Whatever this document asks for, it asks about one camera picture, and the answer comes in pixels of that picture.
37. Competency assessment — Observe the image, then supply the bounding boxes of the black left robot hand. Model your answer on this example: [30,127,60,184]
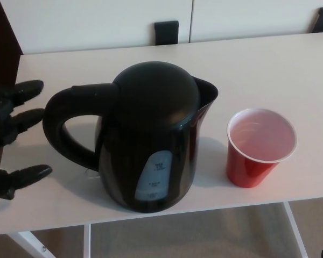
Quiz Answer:
[0,80,53,200]

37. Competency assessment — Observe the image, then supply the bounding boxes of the black electric kettle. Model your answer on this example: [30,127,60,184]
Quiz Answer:
[42,61,219,214]

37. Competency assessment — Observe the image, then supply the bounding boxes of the red plastic cup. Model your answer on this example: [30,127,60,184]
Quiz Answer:
[226,107,298,188]

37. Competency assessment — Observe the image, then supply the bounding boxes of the dark brown wooden panel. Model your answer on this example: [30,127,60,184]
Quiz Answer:
[0,0,24,91]

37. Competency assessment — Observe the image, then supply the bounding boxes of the white table leg frame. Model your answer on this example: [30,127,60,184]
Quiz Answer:
[9,230,92,258]
[282,201,309,258]

